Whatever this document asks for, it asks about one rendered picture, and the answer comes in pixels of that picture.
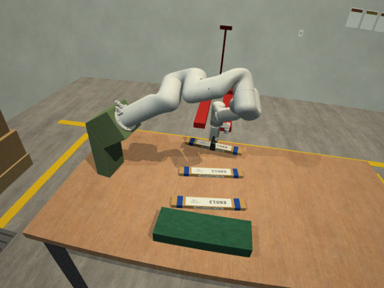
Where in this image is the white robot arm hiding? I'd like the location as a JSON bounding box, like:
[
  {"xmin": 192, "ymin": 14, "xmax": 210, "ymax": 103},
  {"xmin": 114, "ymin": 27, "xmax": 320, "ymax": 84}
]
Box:
[{"xmin": 115, "ymin": 68, "xmax": 262, "ymax": 134}]

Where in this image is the tan box with blue bands and white label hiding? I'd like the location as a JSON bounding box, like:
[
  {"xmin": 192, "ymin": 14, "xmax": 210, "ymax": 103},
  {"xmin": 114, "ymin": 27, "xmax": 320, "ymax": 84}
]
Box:
[
  {"xmin": 179, "ymin": 166, "xmax": 243, "ymax": 179},
  {"xmin": 171, "ymin": 196, "xmax": 246, "ymax": 211},
  {"xmin": 185, "ymin": 137, "xmax": 242, "ymax": 156}
]

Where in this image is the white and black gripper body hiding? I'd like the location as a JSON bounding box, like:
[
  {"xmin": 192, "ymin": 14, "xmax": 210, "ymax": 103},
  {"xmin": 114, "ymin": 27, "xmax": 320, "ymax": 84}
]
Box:
[{"xmin": 209, "ymin": 124, "xmax": 220, "ymax": 142}]

